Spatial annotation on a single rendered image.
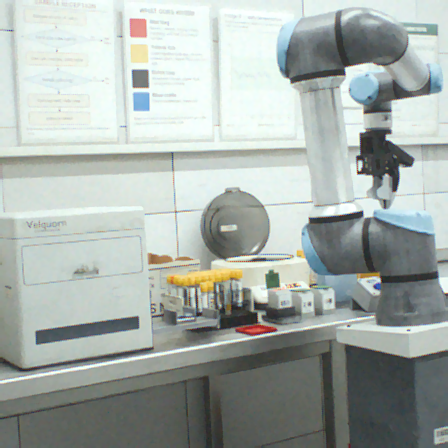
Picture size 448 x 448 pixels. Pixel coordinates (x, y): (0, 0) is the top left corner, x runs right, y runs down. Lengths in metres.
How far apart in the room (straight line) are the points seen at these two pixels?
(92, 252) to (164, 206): 0.81
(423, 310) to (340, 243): 0.21
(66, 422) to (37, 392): 0.79
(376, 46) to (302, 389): 1.42
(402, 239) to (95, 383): 0.66
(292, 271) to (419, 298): 0.65
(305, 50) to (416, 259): 0.47
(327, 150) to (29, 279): 0.64
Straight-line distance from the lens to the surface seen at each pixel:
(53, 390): 1.56
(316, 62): 1.63
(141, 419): 2.43
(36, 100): 2.24
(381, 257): 1.61
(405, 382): 1.57
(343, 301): 2.10
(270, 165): 2.59
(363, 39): 1.61
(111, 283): 1.62
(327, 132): 1.63
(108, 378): 1.60
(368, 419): 1.67
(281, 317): 1.89
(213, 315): 1.77
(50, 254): 1.57
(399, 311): 1.60
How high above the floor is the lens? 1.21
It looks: 3 degrees down
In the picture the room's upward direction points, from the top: 3 degrees counter-clockwise
